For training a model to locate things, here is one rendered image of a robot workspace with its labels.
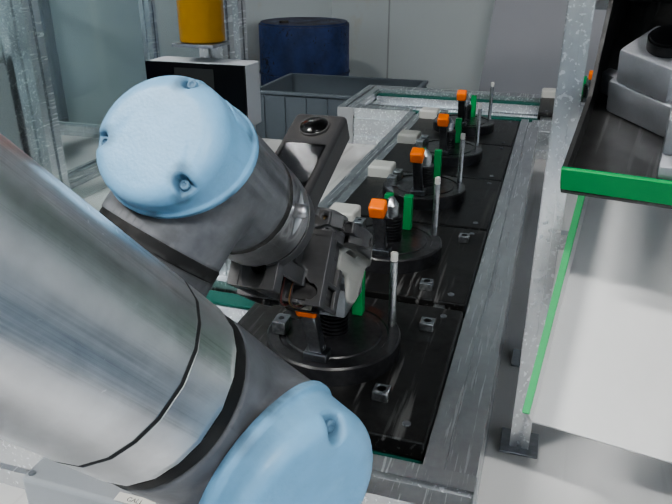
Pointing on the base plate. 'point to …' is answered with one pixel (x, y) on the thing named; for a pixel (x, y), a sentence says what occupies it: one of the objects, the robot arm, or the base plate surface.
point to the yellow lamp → (201, 21)
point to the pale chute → (610, 331)
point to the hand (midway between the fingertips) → (336, 252)
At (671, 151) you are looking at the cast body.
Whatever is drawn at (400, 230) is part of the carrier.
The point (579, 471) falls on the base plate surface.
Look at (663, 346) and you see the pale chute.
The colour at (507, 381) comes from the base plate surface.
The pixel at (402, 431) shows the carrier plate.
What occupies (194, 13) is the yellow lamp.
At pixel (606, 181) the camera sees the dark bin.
